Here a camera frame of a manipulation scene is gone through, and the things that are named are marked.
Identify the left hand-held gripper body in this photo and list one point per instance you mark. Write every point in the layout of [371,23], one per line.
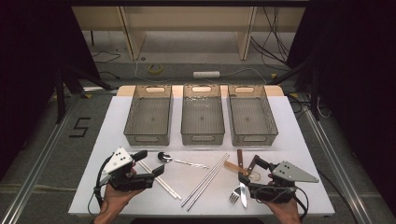
[120,158]

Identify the beige wooden desk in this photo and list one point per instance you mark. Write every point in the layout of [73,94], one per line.
[186,18]

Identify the person's right hand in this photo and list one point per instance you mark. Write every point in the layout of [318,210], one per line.
[286,213]

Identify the grey mesh basket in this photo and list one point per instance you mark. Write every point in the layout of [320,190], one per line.
[202,116]
[250,116]
[149,116]

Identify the yellow tape roll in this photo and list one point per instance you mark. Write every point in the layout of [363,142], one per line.
[149,69]

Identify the white power strip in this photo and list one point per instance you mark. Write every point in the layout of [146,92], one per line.
[206,74]

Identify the metal floor rail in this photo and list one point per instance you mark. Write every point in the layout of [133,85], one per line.
[37,168]
[336,161]

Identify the black curtain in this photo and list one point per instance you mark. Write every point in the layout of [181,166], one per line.
[358,77]
[31,77]

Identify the person's left hand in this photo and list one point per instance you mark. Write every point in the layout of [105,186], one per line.
[116,199]

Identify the black stand legs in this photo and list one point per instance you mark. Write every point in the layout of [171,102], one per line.
[315,93]
[60,99]

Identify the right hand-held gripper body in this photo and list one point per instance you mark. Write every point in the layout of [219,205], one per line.
[292,173]

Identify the white table sheet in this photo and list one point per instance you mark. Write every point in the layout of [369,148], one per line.
[149,202]

